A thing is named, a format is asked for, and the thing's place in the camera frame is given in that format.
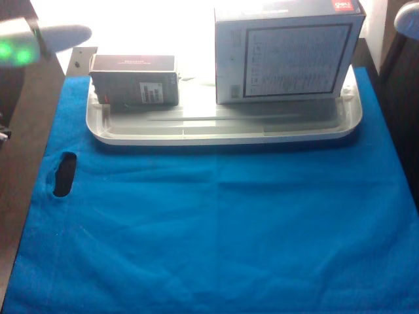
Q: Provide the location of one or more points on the small dark maroon box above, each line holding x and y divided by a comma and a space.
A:
131, 85

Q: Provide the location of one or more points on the large white printed box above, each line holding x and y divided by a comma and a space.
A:
288, 59

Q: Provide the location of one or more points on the white plastic tray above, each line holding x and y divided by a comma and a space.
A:
212, 131

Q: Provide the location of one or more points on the blue cloth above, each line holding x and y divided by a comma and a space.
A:
229, 229

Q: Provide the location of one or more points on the grey metal bracket plate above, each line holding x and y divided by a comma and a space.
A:
82, 60

